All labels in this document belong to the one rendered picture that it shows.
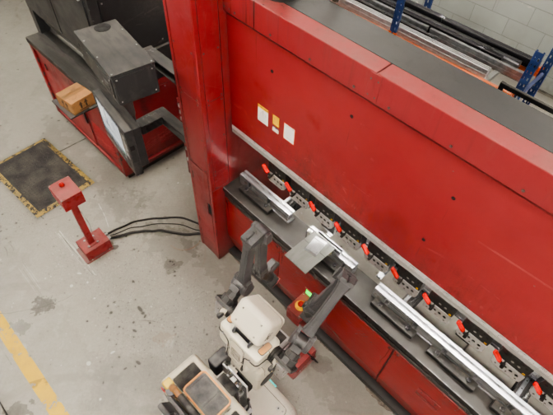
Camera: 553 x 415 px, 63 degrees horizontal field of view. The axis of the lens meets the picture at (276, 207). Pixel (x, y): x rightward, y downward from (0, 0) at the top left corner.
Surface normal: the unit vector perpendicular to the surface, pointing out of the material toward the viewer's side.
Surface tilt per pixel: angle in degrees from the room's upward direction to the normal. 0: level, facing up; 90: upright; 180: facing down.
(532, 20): 90
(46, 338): 0
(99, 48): 0
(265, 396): 0
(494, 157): 90
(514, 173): 90
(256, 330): 47
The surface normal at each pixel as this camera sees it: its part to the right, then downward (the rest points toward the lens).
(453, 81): 0.04, -0.62
